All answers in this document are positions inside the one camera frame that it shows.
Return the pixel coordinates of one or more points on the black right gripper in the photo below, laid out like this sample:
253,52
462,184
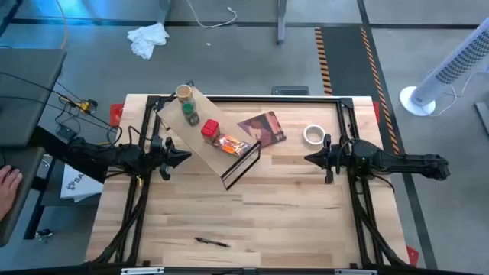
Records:
340,157

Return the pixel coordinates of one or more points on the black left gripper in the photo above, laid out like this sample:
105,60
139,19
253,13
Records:
158,156

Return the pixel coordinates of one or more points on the wooden shelf with black legs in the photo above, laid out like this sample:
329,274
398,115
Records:
191,137

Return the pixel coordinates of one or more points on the red small box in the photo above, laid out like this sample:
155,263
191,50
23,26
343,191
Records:
210,128

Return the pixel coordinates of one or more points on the spice jar with green lid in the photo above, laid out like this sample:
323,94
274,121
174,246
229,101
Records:
188,109

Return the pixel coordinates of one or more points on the orange and brown spice packet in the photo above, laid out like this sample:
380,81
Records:
231,146

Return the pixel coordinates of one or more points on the spice jar with tan lid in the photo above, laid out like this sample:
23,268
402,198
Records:
183,92

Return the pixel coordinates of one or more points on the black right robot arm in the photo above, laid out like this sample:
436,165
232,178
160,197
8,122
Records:
397,160

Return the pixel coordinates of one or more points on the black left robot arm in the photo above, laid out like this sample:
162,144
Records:
114,154

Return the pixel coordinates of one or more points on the white tape roll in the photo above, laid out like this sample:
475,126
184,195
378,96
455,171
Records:
305,134

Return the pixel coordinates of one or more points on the colourful printed book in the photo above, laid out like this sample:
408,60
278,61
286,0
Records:
263,128

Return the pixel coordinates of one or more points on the red clamp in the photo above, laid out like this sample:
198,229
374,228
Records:
412,256
115,114
376,111

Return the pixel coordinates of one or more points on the grey floor outlet box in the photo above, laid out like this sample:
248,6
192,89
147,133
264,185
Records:
290,91

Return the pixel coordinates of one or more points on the black pen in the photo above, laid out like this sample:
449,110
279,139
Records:
210,242

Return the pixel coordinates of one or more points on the white bag with black logo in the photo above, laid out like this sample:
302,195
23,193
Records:
80,185

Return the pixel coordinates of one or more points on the black mat with hazard stripes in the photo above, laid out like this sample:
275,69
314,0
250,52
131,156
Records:
344,57

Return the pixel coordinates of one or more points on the black power adapter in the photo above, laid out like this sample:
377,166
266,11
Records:
67,132

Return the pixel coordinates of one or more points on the crumpled white cloth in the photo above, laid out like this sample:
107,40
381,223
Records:
147,38

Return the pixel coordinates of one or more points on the grey table leg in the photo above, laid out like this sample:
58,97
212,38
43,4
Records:
281,23
164,11

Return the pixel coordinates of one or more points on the small black metal object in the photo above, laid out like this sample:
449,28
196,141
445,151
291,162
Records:
44,234

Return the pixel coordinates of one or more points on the grey desk top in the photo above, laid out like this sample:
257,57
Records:
23,214
26,114

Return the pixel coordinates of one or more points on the white tower fan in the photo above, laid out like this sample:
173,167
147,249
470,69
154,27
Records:
458,61

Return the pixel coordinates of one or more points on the person's hand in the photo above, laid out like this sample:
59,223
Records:
7,187

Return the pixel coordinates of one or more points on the black desk leg frame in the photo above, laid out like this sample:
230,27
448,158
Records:
57,147

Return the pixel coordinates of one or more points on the silver metal bracket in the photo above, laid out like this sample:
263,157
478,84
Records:
141,270
355,272

